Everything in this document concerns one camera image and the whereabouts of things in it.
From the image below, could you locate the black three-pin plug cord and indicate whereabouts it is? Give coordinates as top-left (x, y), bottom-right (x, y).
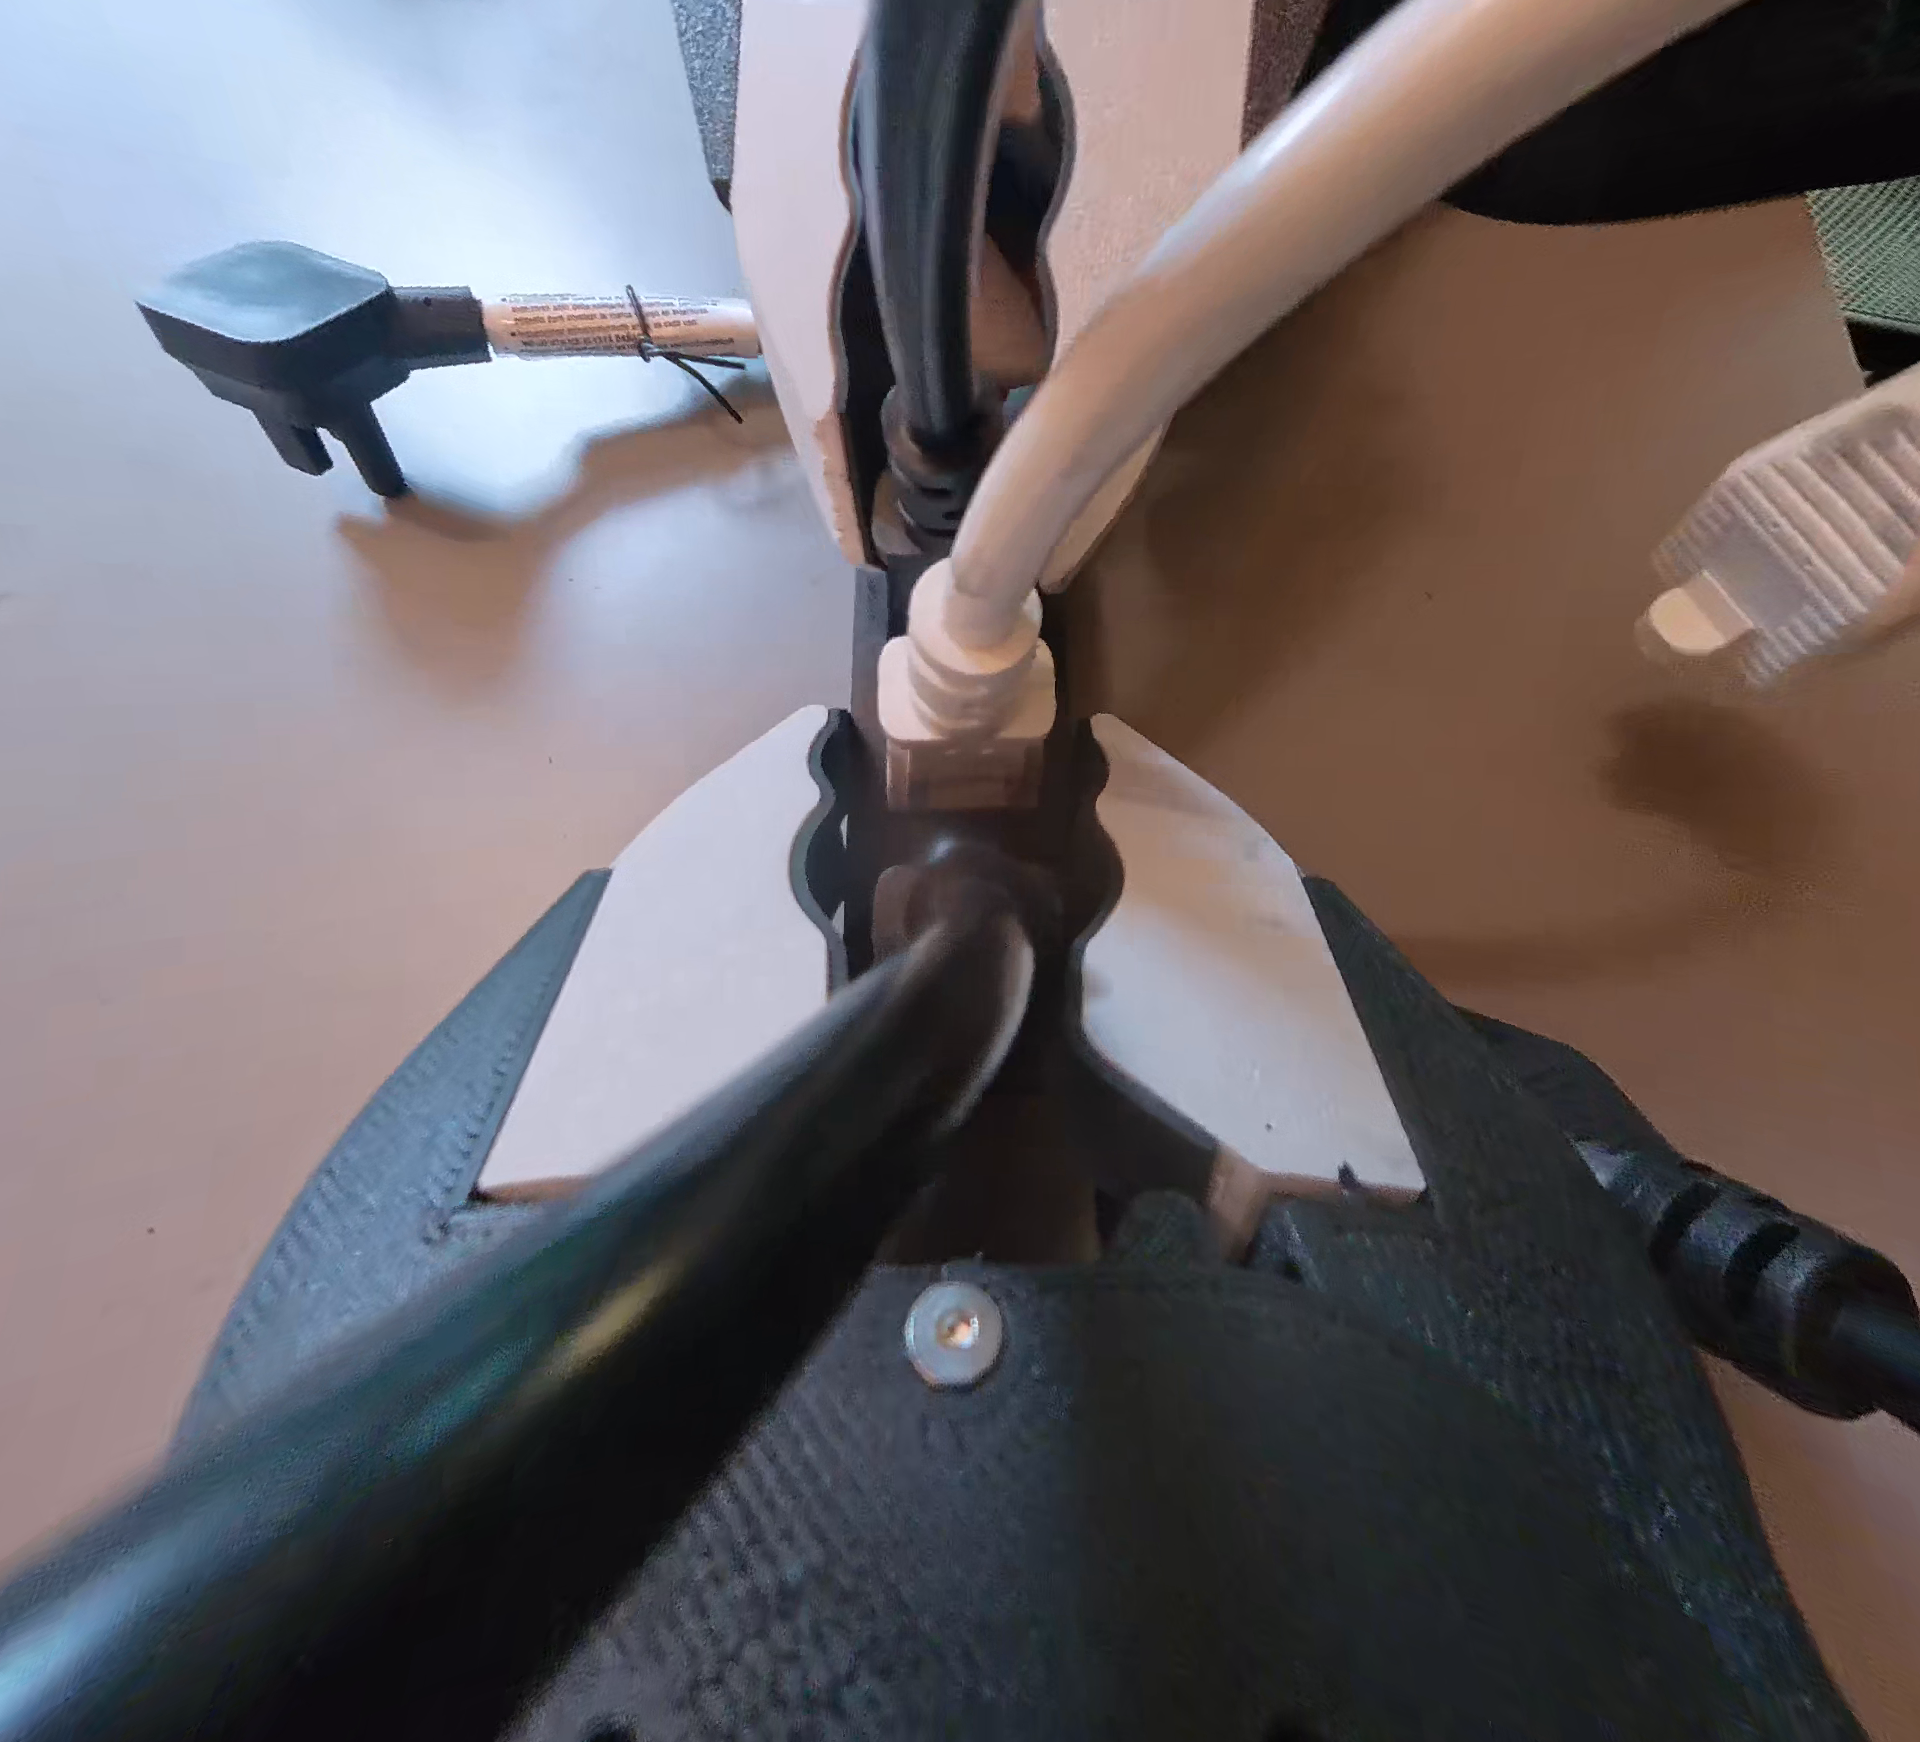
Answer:
top-left (138, 240), bottom-right (766, 499)

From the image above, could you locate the black power strip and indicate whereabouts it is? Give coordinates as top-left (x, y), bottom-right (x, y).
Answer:
top-left (842, 567), bottom-right (1112, 1234)

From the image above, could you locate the grey mesh fabric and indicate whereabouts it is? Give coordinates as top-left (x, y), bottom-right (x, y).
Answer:
top-left (1808, 177), bottom-right (1920, 335)

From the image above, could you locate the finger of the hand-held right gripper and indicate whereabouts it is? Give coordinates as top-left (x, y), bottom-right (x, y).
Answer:
top-left (731, 0), bottom-right (917, 573)
top-left (1035, 0), bottom-right (1282, 593)

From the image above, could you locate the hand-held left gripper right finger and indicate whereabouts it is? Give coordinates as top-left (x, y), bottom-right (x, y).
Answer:
top-left (1055, 711), bottom-right (1431, 1232)

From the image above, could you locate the white extension cord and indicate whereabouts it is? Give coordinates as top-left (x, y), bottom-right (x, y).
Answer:
top-left (879, 0), bottom-right (1920, 816)

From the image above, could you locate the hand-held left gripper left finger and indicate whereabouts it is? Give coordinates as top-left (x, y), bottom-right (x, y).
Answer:
top-left (474, 710), bottom-right (859, 1202)

